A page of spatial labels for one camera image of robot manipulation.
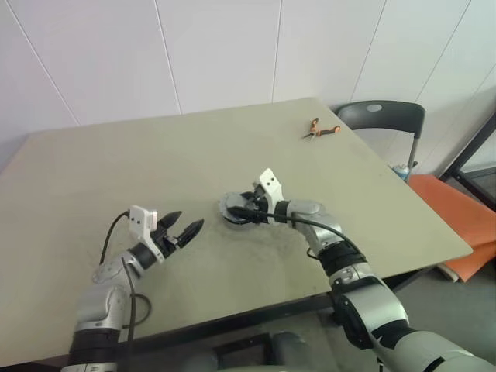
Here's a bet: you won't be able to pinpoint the black table frame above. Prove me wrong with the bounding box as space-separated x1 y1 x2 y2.
0 267 439 372

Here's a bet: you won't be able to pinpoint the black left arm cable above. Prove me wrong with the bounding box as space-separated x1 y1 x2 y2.
99 210 153 343

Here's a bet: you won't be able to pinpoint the black rubber wheel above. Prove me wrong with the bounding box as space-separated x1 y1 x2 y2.
221 215 262 232

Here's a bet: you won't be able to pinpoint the dark grey rounded shape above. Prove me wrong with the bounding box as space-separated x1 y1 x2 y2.
270 331 311 360
180 351 222 372

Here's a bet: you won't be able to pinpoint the orange flat board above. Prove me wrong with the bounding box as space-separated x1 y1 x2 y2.
408 174 496 284

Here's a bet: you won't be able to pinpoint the black plastic chair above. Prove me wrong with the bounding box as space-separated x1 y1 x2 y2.
334 100 426 172

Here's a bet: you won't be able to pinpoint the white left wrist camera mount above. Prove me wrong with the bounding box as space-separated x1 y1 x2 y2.
128 205 164 265

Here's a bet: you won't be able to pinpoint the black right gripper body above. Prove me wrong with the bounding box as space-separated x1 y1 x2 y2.
250 187 277 225

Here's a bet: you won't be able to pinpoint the grey robot torso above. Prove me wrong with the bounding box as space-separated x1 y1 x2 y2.
208 348 388 372

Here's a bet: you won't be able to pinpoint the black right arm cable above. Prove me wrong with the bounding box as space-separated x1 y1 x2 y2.
247 199 367 269

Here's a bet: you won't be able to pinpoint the black metal frame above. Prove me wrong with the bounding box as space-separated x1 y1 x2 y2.
437 86 496 207

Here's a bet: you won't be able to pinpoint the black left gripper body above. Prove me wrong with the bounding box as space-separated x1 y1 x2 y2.
153 226 183 259

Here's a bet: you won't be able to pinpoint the white flat panel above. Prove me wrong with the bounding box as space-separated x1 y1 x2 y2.
437 263 460 284

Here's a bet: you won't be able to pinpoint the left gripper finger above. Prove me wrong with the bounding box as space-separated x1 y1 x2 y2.
177 219 205 249
160 211 184 230

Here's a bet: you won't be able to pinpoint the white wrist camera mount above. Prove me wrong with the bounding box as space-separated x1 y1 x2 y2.
258 167 286 219
128 205 164 265

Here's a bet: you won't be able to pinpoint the orange handled pliers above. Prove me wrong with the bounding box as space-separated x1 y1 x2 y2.
301 116 343 141

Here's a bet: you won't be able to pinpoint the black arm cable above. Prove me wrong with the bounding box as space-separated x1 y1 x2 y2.
247 199 367 269
99 210 153 343

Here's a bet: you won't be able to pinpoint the round grey metal object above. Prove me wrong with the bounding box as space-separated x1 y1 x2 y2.
217 191 257 221

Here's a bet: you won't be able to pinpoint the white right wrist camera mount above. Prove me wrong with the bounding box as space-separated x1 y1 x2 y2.
258 167 286 219

